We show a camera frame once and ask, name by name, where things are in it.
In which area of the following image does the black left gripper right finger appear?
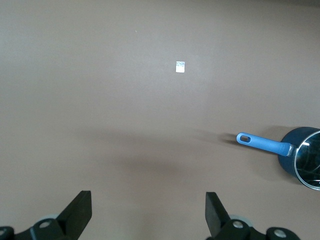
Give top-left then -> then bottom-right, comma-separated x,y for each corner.
205,191 -> 267,240

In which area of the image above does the blue pot with long handle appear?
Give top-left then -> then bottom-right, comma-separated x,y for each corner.
236,126 -> 320,192

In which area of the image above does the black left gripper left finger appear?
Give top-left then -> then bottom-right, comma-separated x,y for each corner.
14,190 -> 92,240

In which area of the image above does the small square tape patch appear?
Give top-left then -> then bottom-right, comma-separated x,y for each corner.
175,60 -> 186,74

